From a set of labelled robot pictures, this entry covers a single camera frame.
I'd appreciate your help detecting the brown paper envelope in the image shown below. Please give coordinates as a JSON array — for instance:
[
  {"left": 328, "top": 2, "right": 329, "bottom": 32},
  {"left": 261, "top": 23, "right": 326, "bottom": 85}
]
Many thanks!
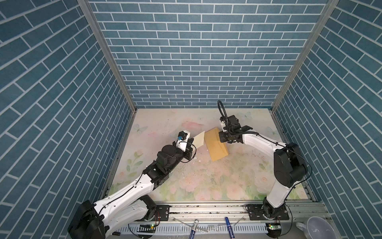
[{"left": 204, "top": 127, "right": 229, "bottom": 161}]

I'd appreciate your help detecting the cream letter paper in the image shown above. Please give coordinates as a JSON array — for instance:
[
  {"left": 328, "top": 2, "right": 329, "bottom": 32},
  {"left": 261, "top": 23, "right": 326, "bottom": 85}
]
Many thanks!
[{"left": 192, "top": 131, "right": 205, "bottom": 149}]

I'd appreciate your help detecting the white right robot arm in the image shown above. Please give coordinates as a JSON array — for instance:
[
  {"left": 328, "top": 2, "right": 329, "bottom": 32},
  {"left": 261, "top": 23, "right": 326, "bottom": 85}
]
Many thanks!
[{"left": 219, "top": 115, "right": 308, "bottom": 220}]

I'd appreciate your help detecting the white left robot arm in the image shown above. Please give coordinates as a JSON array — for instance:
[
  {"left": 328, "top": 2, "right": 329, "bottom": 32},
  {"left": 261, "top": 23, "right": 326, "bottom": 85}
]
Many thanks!
[{"left": 68, "top": 142, "right": 197, "bottom": 239}]

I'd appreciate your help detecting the white-blue marker pen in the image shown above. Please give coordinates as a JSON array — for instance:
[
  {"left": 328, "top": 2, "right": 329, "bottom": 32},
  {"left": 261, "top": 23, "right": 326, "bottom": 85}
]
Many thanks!
[{"left": 189, "top": 220, "right": 199, "bottom": 239}]

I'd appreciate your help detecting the blue marker pen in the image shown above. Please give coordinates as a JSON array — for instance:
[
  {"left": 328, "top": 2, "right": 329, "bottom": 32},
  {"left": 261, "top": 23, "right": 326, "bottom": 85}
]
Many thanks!
[{"left": 225, "top": 217, "right": 235, "bottom": 239}]

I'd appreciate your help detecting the white plastic cup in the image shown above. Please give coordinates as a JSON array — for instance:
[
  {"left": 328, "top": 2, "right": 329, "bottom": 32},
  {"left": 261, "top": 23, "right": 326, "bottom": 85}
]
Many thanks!
[{"left": 296, "top": 216, "right": 336, "bottom": 239}]

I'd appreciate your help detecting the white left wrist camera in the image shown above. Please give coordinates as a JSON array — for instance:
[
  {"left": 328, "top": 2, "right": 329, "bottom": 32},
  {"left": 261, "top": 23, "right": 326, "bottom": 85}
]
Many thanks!
[{"left": 175, "top": 130, "right": 191, "bottom": 152}]

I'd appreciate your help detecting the black corrugated cable hose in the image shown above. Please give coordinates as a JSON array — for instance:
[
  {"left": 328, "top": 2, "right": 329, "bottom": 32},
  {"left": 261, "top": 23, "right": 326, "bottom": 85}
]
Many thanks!
[{"left": 217, "top": 100, "right": 229, "bottom": 123}]

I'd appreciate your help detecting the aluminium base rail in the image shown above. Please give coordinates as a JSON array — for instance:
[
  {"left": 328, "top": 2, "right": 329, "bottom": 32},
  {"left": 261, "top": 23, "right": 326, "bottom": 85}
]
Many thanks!
[{"left": 112, "top": 200, "right": 340, "bottom": 239}]

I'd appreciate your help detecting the aluminium left corner post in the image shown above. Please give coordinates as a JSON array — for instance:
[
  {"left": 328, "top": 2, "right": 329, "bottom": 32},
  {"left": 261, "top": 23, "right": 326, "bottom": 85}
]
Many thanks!
[{"left": 78, "top": 0, "right": 137, "bottom": 114}]

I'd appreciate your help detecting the aluminium corner post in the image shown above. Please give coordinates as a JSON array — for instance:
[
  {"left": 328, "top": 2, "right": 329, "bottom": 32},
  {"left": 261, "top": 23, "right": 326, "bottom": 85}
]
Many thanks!
[
  {"left": 78, "top": 0, "right": 137, "bottom": 114},
  {"left": 271, "top": 0, "right": 339, "bottom": 114}
]

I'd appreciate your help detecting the aluminium right corner post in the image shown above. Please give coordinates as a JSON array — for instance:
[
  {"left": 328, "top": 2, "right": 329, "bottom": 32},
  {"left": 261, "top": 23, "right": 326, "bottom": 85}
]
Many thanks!
[{"left": 271, "top": 0, "right": 339, "bottom": 114}]

